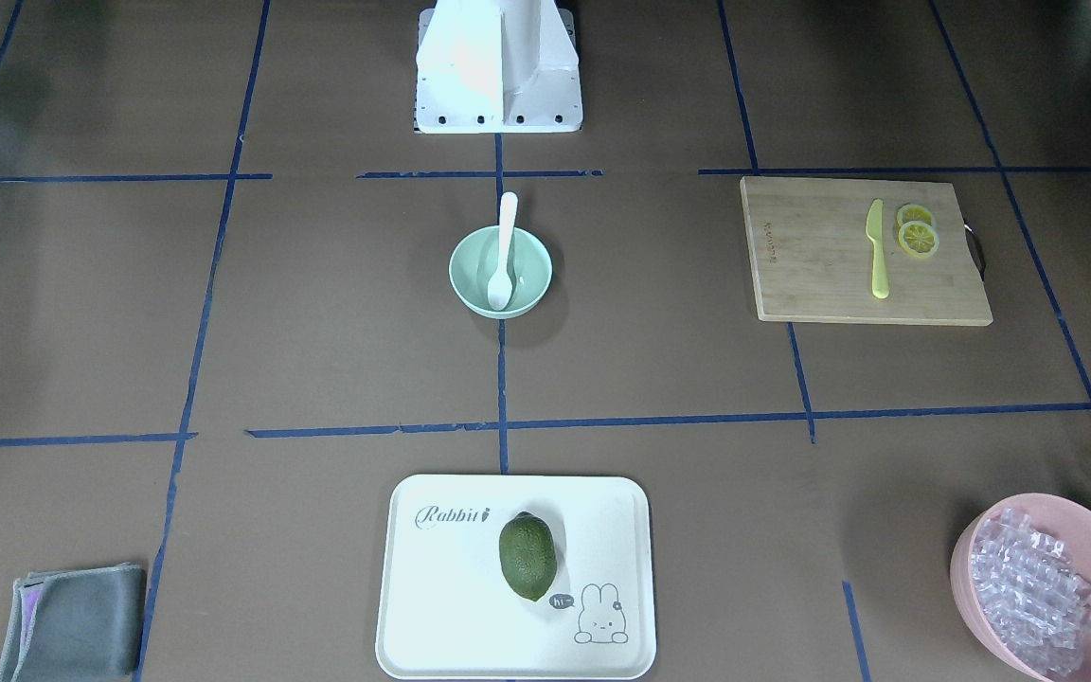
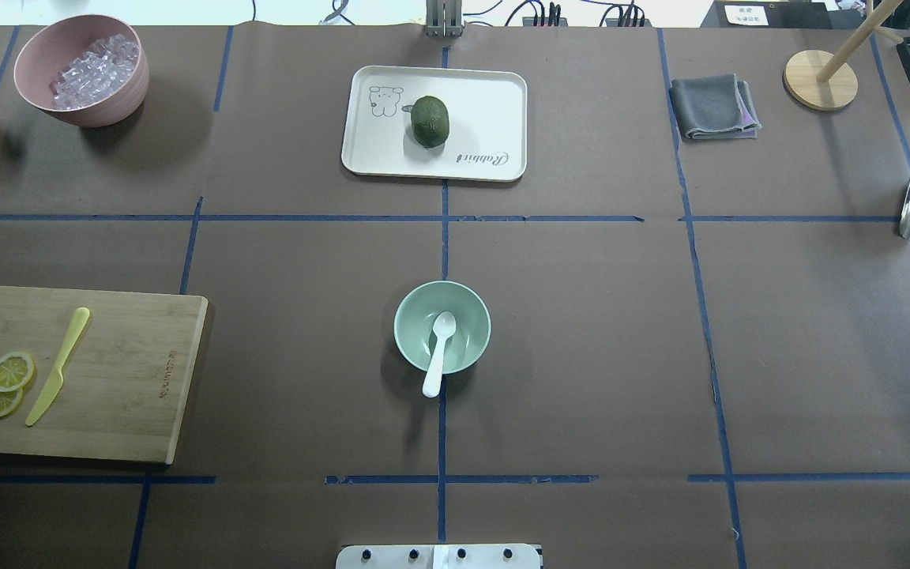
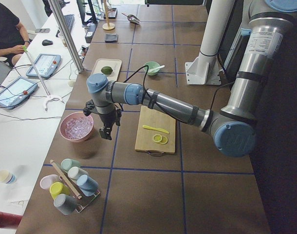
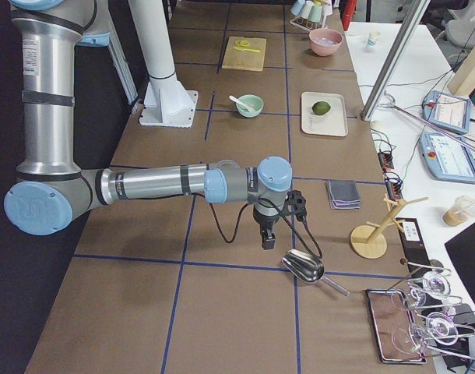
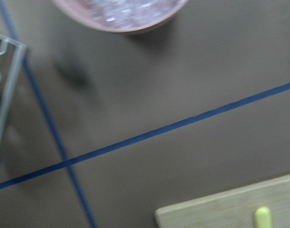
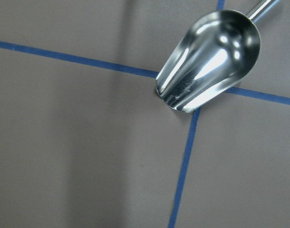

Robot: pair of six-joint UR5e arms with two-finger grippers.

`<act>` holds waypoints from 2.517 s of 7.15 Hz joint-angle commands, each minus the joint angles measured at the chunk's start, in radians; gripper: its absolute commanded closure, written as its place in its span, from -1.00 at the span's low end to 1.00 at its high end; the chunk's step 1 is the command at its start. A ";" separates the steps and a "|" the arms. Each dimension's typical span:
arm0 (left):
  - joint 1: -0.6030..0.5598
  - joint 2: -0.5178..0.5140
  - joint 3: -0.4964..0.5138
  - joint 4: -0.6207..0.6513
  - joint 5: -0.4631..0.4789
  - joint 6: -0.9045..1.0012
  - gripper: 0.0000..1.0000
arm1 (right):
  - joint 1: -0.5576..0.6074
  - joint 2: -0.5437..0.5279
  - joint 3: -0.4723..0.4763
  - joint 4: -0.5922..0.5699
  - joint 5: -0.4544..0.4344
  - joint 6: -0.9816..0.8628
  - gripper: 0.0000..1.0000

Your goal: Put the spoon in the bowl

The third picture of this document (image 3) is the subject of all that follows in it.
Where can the green avocado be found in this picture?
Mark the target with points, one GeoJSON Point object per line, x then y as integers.
{"type": "Point", "coordinates": [107, 70]}

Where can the green cup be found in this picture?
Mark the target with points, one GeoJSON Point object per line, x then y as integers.
{"type": "Point", "coordinates": [68, 163]}

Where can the metal scoop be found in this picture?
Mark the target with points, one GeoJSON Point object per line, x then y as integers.
{"type": "Point", "coordinates": [132, 18]}

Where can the far teach pendant tablet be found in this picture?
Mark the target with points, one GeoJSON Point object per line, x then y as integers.
{"type": "Point", "coordinates": [46, 64]}

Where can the wooden mug tree stand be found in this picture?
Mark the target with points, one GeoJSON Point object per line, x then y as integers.
{"type": "Point", "coordinates": [108, 25]}

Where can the seated person in black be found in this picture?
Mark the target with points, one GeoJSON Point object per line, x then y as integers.
{"type": "Point", "coordinates": [13, 36]}

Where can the grey folded cloth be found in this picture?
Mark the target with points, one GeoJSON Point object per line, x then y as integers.
{"type": "Point", "coordinates": [111, 38]}

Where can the grey cup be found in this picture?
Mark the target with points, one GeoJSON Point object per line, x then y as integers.
{"type": "Point", "coordinates": [66, 204]}

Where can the teach pendant tablet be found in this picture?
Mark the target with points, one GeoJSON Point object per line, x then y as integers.
{"type": "Point", "coordinates": [46, 64]}
{"type": "Point", "coordinates": [17, 92]}

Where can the red cylinder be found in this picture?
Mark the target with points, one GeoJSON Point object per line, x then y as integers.
{"type": "Point", "coordinates": [9, 221]}

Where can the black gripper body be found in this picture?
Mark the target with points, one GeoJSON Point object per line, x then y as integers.
{"type": "Point", "coordinates": [107, 119]}

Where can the lemon slice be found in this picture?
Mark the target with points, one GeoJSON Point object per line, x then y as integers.
{"type": "Point", "coordinates": [164, 140]}
{"type": "Point", "coordinates": [157, 138]}

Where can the white paper cup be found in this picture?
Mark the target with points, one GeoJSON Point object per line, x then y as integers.
{"type": "Point", "coordinates": [7, 177]}

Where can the black keyboard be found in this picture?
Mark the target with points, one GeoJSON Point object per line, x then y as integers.
{"type": "Point", "coordinates": [69, 19]}

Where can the mint green bowl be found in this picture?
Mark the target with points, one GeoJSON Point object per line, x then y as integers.
{"type": "Point", "coordinates": [149, 65]}

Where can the near teach pendant tablet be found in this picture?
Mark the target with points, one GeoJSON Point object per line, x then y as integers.
{"type": "Point", "coordinates": [17, 92]}

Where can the yellow plastic knife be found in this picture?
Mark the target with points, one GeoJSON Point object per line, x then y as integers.
{"type": "Point", "coordinates": [156, 129]}

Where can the yellow cup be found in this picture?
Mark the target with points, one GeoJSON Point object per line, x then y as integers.
{"type": "Point", "coordinates": [58, 188]}

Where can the reacher grabber stick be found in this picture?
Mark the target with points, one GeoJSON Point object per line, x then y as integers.
{"type": "Point", "coordinates": [49, 97]}

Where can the pink cup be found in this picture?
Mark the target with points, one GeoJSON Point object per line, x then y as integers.
{"type": "Point", "coordinates": [48, 180]}

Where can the bamboo cutting board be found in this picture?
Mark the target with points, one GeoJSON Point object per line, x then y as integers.
{"type": "Point", "coordinates": [155, 119]}

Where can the cup rack with wooden handle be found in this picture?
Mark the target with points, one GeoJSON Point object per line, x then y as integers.
{"type": "Point", "coordinates": [82, 201]}

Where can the black computer mouse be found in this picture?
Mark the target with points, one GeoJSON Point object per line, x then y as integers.
{"type": "Point", "coordinates": [47, 42]}

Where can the black box with label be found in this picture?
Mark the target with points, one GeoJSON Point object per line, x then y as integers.
{"type": "Point", "coordinates": [90, 30]}

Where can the cream rabbit tray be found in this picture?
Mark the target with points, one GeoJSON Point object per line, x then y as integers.
{"type": "Point", "coordinates": [115, 65]}

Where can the pink bowl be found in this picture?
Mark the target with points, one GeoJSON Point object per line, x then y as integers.
{"type": "Point", "coordinates": [63, 126]}

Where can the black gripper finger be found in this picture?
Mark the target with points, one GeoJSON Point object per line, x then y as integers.
{"type": "Point", "coordinates": [105, 132]}

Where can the white plastic spoon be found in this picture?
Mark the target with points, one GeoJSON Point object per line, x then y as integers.
{"type": "Point", "coordinates": [155, 69]}

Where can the clear ice cubes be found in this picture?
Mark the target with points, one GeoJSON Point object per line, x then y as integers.
{"type": "Point", "coordinates": [77, 128]}

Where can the aluminium frame post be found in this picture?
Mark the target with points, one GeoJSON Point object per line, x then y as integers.
{"type": "Point", "coordinates": [55, 7]}

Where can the lower lemon slice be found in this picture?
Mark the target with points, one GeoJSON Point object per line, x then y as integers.
{"type": "Point", "coordinates": [164, 140]}

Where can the upper lemon slice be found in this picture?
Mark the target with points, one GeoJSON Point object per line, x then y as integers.
{"type": "Point", "coordinates": [157, 138]}

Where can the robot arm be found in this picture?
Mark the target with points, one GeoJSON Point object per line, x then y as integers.
{"type": "Point", "coordinates": [233, 128]}

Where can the white pillar mount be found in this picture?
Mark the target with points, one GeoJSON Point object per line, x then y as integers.
{"type": "Point", "coordinates": [204, 70]}

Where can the blue cup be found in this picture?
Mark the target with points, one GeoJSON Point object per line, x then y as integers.
{"type": "Point", "coordinates": [87, 185]}

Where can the smartphone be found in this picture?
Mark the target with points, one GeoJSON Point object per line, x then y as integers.
{"type": "Point", "coordinates": [42, 30]}

